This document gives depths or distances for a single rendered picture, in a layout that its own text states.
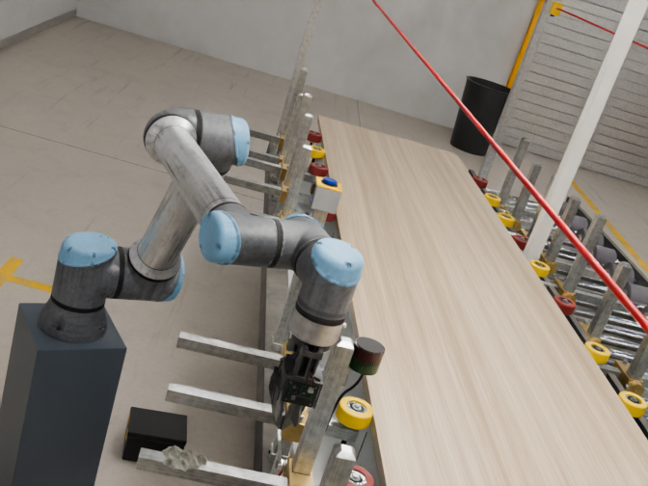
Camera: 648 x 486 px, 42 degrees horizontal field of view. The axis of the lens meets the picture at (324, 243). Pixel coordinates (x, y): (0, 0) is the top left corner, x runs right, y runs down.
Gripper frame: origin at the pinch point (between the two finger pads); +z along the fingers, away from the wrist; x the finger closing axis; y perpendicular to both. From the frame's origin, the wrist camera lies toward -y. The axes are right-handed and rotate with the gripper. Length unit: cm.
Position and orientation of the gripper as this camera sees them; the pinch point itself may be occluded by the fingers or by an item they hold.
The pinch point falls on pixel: (282, 420)
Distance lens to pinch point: 160.7
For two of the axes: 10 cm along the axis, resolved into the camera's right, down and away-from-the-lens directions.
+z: -2.9, 8.9, 3.6
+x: 9.6, 2.4, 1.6
